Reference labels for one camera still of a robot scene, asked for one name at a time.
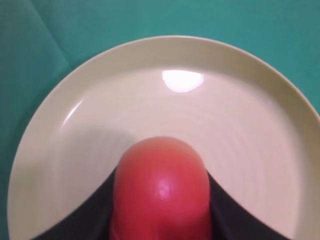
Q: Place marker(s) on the yellow plastic plate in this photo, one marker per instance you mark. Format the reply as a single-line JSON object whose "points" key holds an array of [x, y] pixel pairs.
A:
{"points": [[257, 134]]}

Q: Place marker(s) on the red yellow round bread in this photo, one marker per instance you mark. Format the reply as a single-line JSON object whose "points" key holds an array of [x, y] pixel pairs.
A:
{"points": [[161, 192]]}

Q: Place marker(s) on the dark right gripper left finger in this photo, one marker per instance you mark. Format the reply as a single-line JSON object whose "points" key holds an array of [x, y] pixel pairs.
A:
{"points": [[90, 221]]}

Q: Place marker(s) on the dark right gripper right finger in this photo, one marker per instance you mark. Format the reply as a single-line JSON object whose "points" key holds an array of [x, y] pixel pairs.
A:
{"points": [[230, 221]]}

